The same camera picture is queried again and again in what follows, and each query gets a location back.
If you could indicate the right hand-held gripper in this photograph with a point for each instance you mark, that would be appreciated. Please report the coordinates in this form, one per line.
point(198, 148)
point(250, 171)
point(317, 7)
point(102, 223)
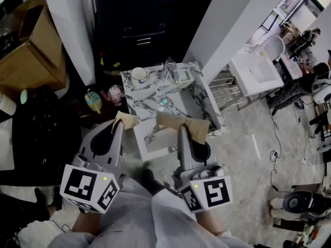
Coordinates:
point(214, 192)

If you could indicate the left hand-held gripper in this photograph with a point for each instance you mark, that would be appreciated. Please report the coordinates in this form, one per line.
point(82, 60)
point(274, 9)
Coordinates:
point(82, 187)

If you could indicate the tan paper piece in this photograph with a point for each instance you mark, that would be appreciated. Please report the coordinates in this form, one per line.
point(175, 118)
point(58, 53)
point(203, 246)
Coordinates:
point(178, 121)
point(128, 120)

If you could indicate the white cup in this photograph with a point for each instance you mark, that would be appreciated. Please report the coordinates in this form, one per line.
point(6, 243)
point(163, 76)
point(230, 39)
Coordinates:
point(139, 76)

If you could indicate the person's right forearm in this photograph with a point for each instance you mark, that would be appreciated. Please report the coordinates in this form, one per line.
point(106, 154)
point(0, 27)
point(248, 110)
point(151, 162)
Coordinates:
point(209, 222)

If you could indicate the person's left forearm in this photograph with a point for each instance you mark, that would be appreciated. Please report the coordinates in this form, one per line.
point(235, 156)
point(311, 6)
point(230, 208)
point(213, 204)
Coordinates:
point(86, 223)

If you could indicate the yellow and blue toy bottle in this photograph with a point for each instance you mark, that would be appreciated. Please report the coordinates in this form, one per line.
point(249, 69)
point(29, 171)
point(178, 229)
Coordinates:
point(93, 101)

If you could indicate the pink toy bottle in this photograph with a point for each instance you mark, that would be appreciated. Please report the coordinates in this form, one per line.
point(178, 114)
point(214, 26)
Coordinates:
point(115, 94)

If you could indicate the person's black shoe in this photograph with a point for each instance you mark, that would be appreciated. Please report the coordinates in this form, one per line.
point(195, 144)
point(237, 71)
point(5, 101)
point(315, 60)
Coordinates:
point(151, 179)

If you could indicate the black counter cabinet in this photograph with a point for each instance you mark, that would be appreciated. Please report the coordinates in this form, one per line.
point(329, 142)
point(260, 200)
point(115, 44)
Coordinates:
point(44, 138)

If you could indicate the marble sink vanity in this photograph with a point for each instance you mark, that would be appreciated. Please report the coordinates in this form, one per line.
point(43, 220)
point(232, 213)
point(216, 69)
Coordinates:
point(144, 99)

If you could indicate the teal sink drain plug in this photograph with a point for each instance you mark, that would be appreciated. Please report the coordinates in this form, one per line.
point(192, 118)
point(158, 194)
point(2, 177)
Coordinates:
point(164, 102)

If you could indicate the chrome rack stand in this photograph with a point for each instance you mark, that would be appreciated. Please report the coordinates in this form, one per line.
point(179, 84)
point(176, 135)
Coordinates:
point(227, 92)

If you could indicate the yellow-green label tag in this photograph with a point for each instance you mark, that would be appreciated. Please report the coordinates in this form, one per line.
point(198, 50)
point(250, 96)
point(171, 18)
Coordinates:
point(117, 64)

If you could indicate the white and green soap dish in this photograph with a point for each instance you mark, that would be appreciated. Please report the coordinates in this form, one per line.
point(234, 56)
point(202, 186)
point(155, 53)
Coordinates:
point(185, 75)

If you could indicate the person's grey shirt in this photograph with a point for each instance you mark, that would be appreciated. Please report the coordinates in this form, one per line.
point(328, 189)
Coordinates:
point(144, 223)

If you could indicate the chrome faucet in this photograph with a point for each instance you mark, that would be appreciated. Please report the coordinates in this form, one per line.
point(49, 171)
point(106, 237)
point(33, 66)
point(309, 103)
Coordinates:
point(172, 72)

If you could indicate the pale green oval sponge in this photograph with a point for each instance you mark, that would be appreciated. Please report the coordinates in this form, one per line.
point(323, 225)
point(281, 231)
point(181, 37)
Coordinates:
point(23, 96)

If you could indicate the white inset basin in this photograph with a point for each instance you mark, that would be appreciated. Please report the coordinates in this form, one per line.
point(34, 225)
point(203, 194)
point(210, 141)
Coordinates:
point(6, 143)

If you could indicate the white square sink basin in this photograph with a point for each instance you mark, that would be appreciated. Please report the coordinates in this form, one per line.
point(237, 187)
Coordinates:
point(256, 71)

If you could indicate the white plastic jug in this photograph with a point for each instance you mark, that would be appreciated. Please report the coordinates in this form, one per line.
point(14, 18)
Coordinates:
point(7, 105)

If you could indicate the grey round backpack unit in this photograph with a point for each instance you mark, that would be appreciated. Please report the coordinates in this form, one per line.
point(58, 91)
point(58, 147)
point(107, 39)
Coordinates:
point(294, 202)

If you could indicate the large cardboard box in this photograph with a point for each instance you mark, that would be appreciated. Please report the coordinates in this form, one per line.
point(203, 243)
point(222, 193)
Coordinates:
point(44, 48)

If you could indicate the white table with black legs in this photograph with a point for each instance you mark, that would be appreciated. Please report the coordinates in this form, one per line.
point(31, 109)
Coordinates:
point(292, 66)

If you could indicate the white curved faucet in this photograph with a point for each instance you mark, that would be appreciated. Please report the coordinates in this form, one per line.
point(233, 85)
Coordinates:
point(276, 41)

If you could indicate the white round backpack unit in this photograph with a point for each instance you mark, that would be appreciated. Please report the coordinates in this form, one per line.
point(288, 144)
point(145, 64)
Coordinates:
point(323, 93)

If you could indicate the tall black cabinet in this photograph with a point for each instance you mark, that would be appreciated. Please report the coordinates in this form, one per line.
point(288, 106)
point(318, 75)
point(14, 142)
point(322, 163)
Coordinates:
point(155, 14)

